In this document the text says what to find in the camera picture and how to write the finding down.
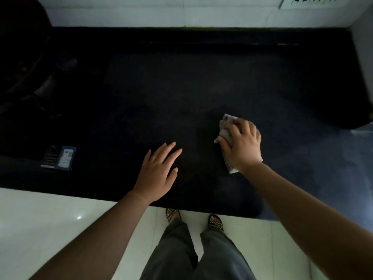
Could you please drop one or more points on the person's left forearm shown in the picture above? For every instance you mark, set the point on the person's left forearm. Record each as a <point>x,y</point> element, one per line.
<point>96,242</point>

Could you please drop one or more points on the person's right thumb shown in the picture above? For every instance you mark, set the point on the person's right thumb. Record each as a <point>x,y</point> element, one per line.
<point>223,145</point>

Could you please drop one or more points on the person's right hand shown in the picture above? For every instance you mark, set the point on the person's right hand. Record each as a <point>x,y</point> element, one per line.
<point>244,148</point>

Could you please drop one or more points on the person's left thumb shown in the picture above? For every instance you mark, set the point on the person's left thumb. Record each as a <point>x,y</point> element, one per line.
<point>172,179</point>

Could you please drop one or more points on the white cleaning cloth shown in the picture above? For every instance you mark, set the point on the white cleaning cloth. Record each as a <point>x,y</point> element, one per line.
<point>225,122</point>

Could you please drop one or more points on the person's right middle finger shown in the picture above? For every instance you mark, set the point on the person's right middle finger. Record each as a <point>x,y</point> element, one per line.
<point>244,125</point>

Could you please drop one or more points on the person's right forearm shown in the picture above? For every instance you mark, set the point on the person's right forearm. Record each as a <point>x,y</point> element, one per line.
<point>309,224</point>

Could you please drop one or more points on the person's woven sandal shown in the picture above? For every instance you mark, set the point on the person's woven sandal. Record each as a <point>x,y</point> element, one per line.
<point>215,223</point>
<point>172,213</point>

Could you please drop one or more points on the white power strip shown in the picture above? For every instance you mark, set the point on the white power strip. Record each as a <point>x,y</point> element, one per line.
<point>313,1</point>

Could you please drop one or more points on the person's right little finger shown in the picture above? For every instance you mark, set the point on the person's right little finger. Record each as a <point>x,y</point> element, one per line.
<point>258,136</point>

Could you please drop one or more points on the person's left middle finger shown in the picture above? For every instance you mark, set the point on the person's left middle finger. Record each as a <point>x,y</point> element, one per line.
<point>166,151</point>

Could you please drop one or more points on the black bag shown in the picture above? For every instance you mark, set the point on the black bag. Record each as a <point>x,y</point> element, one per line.
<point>23,49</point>

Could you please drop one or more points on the blue small box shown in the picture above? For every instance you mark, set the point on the blue small box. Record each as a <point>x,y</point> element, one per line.
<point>65,158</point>

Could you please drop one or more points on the person's left little finger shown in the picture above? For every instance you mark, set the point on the person's left little finger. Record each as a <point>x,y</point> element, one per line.
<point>147,157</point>

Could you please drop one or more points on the person's left woven sandal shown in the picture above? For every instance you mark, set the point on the person's left woven sandal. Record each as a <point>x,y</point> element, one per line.
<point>172,213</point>

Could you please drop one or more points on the black small box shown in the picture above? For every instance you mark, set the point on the black small box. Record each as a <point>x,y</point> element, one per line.
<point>49,157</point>

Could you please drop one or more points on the person's right woven sandal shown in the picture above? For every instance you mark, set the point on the person's right woven sandal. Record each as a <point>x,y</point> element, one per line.
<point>215,223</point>

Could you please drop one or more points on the person's left hand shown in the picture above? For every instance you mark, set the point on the person's left hand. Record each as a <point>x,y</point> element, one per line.
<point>154,179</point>

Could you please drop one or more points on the grey trousers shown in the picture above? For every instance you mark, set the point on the grey trousers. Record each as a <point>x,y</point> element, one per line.
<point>186,256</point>

